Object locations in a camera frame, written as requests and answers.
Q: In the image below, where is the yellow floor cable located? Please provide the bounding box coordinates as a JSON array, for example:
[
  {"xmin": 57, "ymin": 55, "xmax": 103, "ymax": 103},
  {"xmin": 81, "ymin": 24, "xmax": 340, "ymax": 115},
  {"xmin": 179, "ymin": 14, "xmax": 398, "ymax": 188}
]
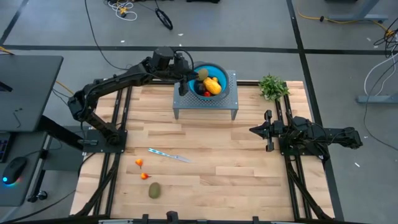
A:
[{"xmin": 297, "ymin": 0, "xmax": 395, "ymax": 35}]

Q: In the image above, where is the black cable bunch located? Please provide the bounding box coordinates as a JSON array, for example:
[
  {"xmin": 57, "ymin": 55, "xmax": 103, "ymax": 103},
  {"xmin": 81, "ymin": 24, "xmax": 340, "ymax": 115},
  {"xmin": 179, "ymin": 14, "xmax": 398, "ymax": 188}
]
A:
[{"xmin": 373, "ymin": 29, "xmax": 398, "ymax": 60}]

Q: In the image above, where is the black keyboard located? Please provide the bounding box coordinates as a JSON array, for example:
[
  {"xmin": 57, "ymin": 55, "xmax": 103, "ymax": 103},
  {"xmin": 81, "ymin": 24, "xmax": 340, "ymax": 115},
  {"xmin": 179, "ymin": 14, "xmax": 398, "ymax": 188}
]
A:
[{"xmin": 0, "ymin": 132, "xmax": 13, "ymax": 164}]

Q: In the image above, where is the green potted plant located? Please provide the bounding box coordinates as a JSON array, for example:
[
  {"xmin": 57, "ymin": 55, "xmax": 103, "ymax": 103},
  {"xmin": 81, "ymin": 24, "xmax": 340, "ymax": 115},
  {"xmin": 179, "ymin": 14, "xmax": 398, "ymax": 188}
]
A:
[{"xmin": 258, "ymin": 73, "xmax": 290, "ymax": 102}]

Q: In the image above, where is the white floor cable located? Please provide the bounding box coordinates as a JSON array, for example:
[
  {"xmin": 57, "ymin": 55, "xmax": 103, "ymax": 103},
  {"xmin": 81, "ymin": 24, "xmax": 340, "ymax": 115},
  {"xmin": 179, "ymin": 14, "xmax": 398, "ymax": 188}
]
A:
[{"xmin": 363, "ymin": 51, "xmax": 398, "ymax": 97}]

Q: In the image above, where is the black computer mouse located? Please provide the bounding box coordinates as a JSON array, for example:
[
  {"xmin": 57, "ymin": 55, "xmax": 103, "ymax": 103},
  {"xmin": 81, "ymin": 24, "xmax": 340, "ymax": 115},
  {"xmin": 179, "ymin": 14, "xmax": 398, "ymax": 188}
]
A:
[{"xmin": 2, "ymin": 156, "xmax": 28, "ymax": 186}]

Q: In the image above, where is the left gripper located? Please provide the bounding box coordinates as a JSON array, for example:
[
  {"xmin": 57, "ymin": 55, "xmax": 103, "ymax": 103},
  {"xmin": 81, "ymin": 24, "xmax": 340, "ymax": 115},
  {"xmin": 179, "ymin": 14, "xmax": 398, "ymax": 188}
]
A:
[{"xmin": 172, "ymin": 51, "xmax": 201, "ymax": 97}]

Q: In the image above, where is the black floor cable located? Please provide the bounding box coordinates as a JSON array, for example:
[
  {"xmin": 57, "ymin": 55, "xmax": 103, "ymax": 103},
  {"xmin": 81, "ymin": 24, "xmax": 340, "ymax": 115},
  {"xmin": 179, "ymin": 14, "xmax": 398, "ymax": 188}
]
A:
[{"xmin": 83, "ymin": 0, "xmax": 149, "ymax": 73}]

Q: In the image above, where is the brown kiwi fruit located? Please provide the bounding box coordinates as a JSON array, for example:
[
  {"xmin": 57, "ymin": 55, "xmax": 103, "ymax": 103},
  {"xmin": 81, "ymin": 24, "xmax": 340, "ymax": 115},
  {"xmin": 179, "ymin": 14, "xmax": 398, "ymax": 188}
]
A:
[
  {"xmin": 148, "ymin": 182, "xmax": 162, "ymax": 200},
  {"xmin": 197, "ymin": 68, "xmax": 210, "ymax": 82}
]

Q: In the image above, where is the black caster wheel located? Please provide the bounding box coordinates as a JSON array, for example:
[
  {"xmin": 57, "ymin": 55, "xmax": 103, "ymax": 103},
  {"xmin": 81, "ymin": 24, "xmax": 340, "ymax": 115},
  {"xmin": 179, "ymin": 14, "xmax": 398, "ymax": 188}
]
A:
[{"xmin": 27, "ymin": 190, "xmax": 49, "ymax": 203}]

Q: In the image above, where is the grey perforated metal stand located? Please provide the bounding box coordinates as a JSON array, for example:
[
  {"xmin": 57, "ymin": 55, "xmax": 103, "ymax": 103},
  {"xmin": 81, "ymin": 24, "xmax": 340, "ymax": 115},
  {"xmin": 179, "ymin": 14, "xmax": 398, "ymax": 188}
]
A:
[{"xmin": 172, "ymin": 69, "xmax": 239, "ymax": 121}]

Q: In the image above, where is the black aluminium table frame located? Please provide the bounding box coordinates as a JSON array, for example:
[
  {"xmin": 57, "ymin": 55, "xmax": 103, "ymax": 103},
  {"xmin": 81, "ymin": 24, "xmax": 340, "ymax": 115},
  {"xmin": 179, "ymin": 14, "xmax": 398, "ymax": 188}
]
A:
[{"xmin": 70, "ymin": 77, "xmax": 346, "ymax": 224}]

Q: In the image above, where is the black cable coil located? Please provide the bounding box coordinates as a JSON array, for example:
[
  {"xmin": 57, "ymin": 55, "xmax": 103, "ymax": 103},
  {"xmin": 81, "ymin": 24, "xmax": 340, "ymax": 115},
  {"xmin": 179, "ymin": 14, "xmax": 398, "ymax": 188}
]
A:
[{"xmin": 154, "ymin": 8, "xmax": 174, "ymax": 31}]

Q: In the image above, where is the grey desk foot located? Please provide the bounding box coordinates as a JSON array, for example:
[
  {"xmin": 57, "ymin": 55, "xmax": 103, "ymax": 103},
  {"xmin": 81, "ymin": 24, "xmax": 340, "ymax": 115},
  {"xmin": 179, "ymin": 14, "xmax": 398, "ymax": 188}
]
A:
[{"xmin": 356, "ymin": 94, "xmax": 398, "ymax": 104}]

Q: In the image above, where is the dark grey desk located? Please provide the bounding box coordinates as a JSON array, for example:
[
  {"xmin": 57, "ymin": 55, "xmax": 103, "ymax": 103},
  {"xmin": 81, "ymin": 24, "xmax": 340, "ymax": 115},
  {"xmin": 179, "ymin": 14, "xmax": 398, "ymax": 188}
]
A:
[{"xmin": 0, "ymin": 55, "xmax": 65, "ymax": 133}]

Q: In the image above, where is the grey side table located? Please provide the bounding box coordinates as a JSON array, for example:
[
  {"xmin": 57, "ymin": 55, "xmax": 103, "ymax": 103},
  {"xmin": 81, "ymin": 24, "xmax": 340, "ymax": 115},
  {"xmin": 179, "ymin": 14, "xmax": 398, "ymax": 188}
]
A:
[{"xmin": 0, "ymin": 132, "xmax": 47, "ymax": 208}]

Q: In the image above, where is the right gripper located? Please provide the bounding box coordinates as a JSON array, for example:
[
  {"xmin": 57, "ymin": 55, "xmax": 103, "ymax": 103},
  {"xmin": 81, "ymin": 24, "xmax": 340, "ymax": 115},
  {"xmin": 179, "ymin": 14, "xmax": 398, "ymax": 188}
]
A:
[{"xmin": 249, "ymin": 110, "xmax": 284, "ymax": 152}]

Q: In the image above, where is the grey desk base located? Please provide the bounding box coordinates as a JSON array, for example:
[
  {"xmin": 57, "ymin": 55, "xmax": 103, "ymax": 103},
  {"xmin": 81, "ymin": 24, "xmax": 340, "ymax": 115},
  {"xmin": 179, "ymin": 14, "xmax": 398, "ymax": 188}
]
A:
[{"xmin": 325, "ymin": 0, "xmax": 389, "ymax": 22}]

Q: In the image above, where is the white cable bundle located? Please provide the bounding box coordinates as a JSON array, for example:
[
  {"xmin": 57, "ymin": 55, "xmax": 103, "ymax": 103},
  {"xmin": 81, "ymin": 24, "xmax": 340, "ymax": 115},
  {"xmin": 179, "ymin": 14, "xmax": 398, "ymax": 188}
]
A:
[{"xmin": 104, "ymin": 0, "xmax": 138, "ymax": 22}]

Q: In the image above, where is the yellow mango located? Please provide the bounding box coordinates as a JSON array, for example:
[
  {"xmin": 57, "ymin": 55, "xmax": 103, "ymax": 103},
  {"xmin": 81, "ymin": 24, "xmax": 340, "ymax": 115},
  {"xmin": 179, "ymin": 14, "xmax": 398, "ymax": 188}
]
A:
[{"xmin": 203, "ymin": 77, "xmax": 223, "ymax": 96}]

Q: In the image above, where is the blue collapsible bowl grey rim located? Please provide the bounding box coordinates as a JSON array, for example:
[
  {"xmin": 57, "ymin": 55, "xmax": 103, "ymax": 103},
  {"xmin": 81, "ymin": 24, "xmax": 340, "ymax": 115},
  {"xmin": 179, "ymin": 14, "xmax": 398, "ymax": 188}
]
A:
[{"xmin": 186, "ymin": 61, "xmax": 231, "ymax": 101}]

